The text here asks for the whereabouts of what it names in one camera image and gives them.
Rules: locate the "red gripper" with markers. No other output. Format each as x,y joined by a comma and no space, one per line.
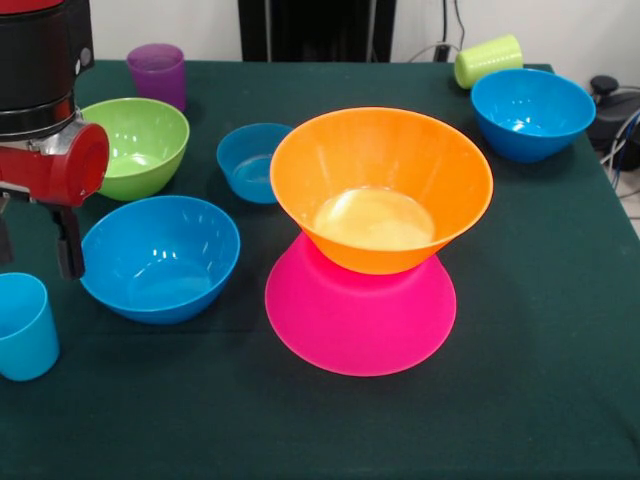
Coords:
65,170

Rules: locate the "light blue cup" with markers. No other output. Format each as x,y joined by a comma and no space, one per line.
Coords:
25,330

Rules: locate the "large blue bowl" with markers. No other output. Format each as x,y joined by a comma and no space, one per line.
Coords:
160,260
530,115

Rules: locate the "pink bowl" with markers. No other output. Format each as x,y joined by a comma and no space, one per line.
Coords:
360,325

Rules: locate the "orange bowl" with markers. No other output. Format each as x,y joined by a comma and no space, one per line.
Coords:
380,170

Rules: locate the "yellow-green cup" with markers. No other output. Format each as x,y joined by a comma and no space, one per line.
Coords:
487,60

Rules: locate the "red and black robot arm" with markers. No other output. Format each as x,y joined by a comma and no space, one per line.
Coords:
35,60

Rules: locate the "lime green bowl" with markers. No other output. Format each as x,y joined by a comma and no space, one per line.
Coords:
145,145

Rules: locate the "purple cup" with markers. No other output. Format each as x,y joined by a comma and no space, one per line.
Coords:
160,80

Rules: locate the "small light blue bowl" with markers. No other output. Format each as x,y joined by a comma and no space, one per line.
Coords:
245,165

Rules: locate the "dark green tablecloth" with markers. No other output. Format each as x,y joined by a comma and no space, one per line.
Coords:
500,350

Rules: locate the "grey chair base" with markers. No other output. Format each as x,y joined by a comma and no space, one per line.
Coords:
615,110

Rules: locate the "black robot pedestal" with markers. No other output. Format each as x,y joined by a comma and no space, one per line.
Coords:
325,30

